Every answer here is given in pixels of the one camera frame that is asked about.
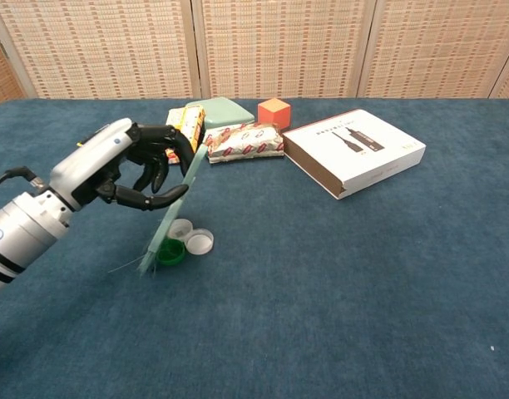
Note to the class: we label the white clear-rimmed bottle cap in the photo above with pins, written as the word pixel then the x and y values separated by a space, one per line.
pixel 199 243

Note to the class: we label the yellow snack package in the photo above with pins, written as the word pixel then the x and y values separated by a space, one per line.
pixel 193 120

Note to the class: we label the orange cube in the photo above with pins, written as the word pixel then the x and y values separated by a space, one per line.
pixel 273 113

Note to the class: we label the mint green square box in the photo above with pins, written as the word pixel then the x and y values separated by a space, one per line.
pixel 221 110

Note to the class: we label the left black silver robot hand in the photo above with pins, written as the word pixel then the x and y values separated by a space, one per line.
pixel 92 154

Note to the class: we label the silver red patterned packet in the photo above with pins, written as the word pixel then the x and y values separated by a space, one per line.
pixel 246 143

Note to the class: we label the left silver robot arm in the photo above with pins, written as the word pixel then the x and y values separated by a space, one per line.
pixel 21 232

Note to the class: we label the white flat cardboard box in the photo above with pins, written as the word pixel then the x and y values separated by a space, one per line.
pixel 362 145

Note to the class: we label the green bottle cap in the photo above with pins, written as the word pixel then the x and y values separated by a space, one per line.
pixel 171 252

